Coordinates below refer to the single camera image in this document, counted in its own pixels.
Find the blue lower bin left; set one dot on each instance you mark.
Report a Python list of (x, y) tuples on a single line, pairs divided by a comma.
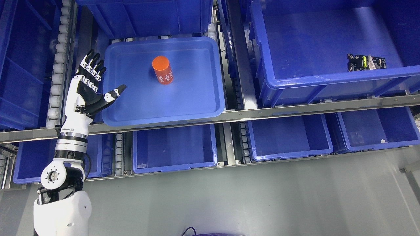
[(34, 156)]

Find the blue lower bin centre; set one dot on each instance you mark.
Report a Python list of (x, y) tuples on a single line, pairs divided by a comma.
[(174, 149)]

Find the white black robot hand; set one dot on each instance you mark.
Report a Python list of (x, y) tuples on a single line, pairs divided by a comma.
[(83, 101)]

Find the blue bin far left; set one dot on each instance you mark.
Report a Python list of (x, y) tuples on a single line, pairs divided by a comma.
[(29, 31)]

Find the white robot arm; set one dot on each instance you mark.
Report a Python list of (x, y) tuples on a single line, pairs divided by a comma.
[(63, 208)]

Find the black circuit board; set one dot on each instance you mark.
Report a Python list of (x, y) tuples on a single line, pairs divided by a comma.
[(363, 62)]

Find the blue lower bin right-centre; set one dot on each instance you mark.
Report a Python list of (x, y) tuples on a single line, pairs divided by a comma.
[(289, 137)]

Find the orange cylindrical capacitor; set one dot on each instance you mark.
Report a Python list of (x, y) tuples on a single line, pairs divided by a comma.
[(163, 70)]

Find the blue lower bin far right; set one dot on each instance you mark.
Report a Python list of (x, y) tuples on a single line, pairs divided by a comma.
[(372, 129)]

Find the metal shelf front rail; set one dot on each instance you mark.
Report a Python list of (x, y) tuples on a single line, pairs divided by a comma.
[(269, 113)]

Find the large blue bin right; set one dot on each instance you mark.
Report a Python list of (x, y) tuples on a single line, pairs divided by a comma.
[(301, 48)]

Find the shallow blue plastic tray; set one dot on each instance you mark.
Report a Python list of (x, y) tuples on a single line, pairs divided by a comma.
[(196, 91)]

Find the blue bin top centre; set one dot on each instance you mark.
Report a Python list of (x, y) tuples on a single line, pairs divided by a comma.
[(142, 18)]

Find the white roller conveyor strip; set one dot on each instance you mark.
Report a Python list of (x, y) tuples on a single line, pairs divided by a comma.
[(57, 84)]

